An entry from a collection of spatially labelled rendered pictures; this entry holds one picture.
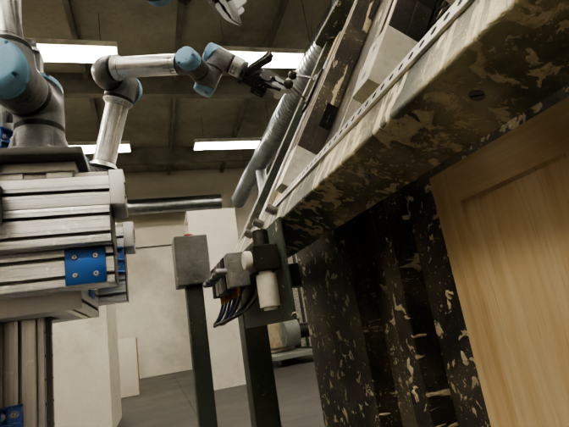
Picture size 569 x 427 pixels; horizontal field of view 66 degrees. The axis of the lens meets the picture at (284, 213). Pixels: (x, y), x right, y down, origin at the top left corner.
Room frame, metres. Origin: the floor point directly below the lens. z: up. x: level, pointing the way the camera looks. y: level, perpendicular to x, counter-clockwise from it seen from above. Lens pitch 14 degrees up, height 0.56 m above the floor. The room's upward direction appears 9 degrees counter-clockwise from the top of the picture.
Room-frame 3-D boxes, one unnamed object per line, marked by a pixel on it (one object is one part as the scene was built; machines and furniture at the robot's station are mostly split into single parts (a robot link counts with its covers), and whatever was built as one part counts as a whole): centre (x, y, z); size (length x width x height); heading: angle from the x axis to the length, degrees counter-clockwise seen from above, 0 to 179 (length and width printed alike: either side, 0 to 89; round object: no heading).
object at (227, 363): (5.40, 0.97, 1.03); 0.60 x 0.58 x 2.05; 18
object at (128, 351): (6.04, 2.55, 0.36); 0.58 x 0.45 x 0.72; 108
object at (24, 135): (1.01, 0.58, 1.09); 0.15 x 0.15 x 0.10
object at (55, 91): (1.00, 0.58, 1.20); 0.13 x 0.12 x 0.14; 5
